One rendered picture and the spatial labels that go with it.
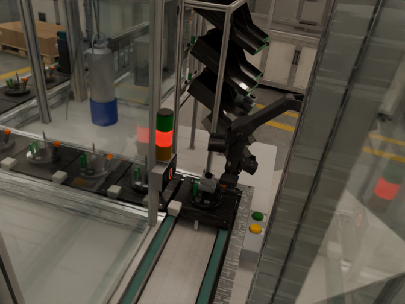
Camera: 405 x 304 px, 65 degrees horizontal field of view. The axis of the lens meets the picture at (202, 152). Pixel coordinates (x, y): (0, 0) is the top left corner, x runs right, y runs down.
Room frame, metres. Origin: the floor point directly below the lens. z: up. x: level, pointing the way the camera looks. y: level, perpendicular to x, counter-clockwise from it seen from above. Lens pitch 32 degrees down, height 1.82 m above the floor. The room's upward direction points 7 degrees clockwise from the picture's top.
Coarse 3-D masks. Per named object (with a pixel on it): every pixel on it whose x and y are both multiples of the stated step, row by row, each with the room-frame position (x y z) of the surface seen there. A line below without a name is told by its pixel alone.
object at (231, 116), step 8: (208, 72) 1.37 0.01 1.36; (200, 80) 1.35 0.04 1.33; (208, 80) 1.37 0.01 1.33; (216, 80) 1.36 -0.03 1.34; (192, 88) 1.26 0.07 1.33; (200, 88) 1.25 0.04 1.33; (208, 88) 1.24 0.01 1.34; (224, 88) 1.34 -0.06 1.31; (200, 96) 1.25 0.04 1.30; (208, 96) 1.23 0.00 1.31; (224, 96) 1.34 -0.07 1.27; (232, 96) 1.33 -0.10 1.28; (208, 104) 1.23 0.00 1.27; (224, 104) 1.32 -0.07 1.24; (232, 104) 1.33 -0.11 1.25; (224, 112) 1.26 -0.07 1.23; (232, 112) 1.29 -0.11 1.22; (240, 112) 1.31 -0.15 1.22; (224, 120) 1.20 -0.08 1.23; (232, 120) 1.23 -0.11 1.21
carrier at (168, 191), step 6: (174, 174) 1.13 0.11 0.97; (180, 174) 1.13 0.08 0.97; (174, 180) 1.09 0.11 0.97; (180, 180) 1.10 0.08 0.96; (168, 186) 1.04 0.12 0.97; (174, 186) 1.05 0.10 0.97; (162, 192) 1.00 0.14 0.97; (168, 192) 1.00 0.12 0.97; (174, 192) 1.03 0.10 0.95; (162, 198) 0.96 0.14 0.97; (168, 198) 0.97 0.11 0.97; (162, 204) 0.93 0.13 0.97; (162, 210) 0.90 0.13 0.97
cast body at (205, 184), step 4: (204, 172) 1.02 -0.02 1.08; (208, 172) 1.00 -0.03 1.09; (204, 176) 0.99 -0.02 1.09; (208, 176) 0.98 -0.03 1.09; (212, 176) 0.99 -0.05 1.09; (200, 180) 0.98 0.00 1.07; (204, 180) 0.97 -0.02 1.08; (208, 180) 0.97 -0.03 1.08; (212, 180) 0.97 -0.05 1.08; (200, 184) 0.98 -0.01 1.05; (204, 184) 0.97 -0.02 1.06; (208, 184) 0.97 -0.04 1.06; (212, 184) 0.98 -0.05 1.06; (200, 188) 0.97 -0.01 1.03; (204, 188) 0.97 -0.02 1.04; (208, 188) 0.97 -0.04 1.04; (212, 188) 0.97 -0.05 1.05; (212, 192) 0.96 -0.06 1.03
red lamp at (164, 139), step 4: (156, 132) 0.82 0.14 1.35; (160, 132) 0.81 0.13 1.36; (164, 132) 0.81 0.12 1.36; (168, 132) 0.81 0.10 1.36; (156, 136) 0.82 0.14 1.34; (160, 136) 0.81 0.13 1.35; (164, 136) 0.81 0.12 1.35; (168, 136) 0.81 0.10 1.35; (156, 140) 0.82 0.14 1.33; (160, 140) 0.81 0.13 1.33; (164, 140) 0.81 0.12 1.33; (168, 140) 0.81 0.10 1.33; (160, 144) 0.81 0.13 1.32; (164, 144) 0.81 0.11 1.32; (168, 144) 0.81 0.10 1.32
